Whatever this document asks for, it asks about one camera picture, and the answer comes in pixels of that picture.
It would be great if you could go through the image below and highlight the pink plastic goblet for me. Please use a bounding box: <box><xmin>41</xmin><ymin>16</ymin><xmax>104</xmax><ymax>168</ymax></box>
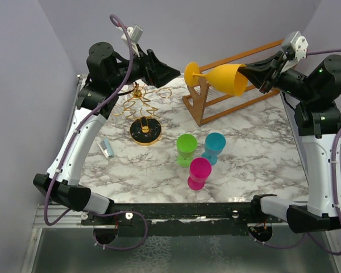
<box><xmin>188</xmin><ymin>158</ymin><xmax>212</xmax><ymax>191</ymax></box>

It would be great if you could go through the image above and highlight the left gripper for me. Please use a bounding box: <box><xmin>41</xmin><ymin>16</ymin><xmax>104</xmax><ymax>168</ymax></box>
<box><xmin>109</xmin><ymin>43</ymin><xmax>181</xmax><ymax>89</ymax></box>

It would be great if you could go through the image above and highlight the orange plastic goblet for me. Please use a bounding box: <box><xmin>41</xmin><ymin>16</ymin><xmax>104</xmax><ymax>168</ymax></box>
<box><xmin>184</xmin><ymin>62</ymin><xmax>248</xmax><ymax>96</ymax></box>

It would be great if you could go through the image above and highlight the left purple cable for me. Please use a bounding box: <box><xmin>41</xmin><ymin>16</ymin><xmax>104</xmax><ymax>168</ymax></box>
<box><xmin>43</xmin><ymin>14</ymin><xmax>150</xmax><ymax>251</ymax></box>

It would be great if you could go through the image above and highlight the gold wire wine glass rack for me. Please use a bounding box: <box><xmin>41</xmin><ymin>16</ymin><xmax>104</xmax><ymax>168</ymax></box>
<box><xmin>111</xmin><ymin>82</ymin><xmax>172</xmax><ymax>146</ymax></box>

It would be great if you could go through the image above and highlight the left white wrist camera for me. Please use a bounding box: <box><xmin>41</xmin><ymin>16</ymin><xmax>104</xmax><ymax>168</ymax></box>
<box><xmin>126</xmin><ymin>25</ymin><xmax>143</xmax><ymax>56</ymax></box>

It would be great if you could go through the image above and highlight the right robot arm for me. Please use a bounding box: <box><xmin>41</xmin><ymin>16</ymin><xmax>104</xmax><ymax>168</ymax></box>
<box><xmin>249</xmin><ymin>54</ymin><xmax>341</xmax><ymax>233</ymax></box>

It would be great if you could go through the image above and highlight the purple cable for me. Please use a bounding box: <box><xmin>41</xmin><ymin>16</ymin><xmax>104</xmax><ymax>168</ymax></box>
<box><xmin>43</xmin><ymin>14</ymin><xmax>150</xmax><ymax>251</ymax></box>
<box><xmin>252</xmin><ymin>47</ymin><xmax>341</xmax><ymax>255</ymax></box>

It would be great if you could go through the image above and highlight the black base frame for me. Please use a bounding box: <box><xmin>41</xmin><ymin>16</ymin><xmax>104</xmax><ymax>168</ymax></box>
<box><xmin>81</xmin><ymin>202</ymin><xmax>282</xmax><ymax>237</ymax></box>

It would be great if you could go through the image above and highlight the light blue stapler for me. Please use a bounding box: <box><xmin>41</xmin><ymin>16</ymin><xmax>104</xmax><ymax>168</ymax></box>
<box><xmin>97</xmin><ymin>138</ymin><xmax>114</xmax><ymax>159</ymax></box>

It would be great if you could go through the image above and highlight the green plastic goblet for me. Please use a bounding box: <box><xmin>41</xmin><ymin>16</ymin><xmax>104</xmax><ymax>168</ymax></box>
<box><xmin>176</xmin><ymin>134</ymin><xmax>198</xmax><ymax>168</ymax></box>

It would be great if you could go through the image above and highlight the teal plastic goblet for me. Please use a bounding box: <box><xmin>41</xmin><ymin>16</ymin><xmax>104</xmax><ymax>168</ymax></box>
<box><xmin>201</xmin><ymin>133</ymin><xmax>226</xmax><ymax>166</ymax></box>

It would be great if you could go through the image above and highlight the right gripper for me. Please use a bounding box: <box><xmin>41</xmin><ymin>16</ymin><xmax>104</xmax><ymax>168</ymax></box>
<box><xmin>239</xmin><ymin>50</ymin><xmax>317</xmax><ymax>102</ymax></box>

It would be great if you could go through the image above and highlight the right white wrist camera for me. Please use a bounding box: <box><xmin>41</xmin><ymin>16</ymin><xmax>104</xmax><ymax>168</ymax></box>
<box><xmin>281</xmin><ymin>31</ymin><xmax>309</xmax><ymax>72</ymax></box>

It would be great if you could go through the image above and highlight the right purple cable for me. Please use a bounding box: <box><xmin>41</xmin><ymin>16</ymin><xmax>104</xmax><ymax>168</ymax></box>
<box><xmin>252</xmin><ymin>47</ymin><xmax>341</xmax><ymax>255</ymax></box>

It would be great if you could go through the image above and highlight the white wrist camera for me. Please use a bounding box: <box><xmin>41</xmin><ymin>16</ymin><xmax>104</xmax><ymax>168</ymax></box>
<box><xmin>281</xmin><ymin>31</ymin><xmax>309</xmax><ymax>72</ymax></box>
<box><xmin>126</xmin><ymin>25</ymin><xmax>143</xmax><ymax>56</ymax></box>

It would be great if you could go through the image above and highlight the wooden rack with clear rods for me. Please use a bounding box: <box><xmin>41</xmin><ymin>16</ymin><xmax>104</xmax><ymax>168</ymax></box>
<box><xmin>182</xmin><ymin>39</ymin><xmax>283</xmax><ymax>126</ymax></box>

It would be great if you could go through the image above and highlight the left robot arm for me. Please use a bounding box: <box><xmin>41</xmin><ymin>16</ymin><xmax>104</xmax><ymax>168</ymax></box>
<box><xmin>34</xmin><ymin>40</ymin><xmax>282</xmax><ymax>225</ymax></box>

